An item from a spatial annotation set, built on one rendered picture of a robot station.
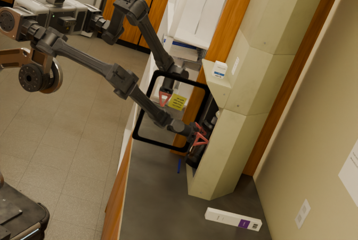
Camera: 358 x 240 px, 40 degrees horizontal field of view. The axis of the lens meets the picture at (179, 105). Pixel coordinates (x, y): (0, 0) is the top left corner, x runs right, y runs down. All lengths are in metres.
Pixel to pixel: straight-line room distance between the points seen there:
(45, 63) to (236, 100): 0.96
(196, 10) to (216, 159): 1.44
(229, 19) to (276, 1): 0.43
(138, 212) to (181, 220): 0.20
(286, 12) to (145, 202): 1.01
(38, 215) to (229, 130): 1.39
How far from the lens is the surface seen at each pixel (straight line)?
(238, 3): 2.40
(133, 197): 2.20
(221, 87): 2.12
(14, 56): 2.73
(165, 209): 2.20
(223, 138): 2.22
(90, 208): 3.65
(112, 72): 1.94
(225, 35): 2.43
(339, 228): 1.91
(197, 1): 3.42
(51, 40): 2.14
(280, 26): 2.08
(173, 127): 2.24
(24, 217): 3.05
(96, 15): 2.60
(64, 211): 3.56
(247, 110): 2.17
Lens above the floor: 2.14
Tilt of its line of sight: 21 degrees down
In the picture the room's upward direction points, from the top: 21 degrees clockwise
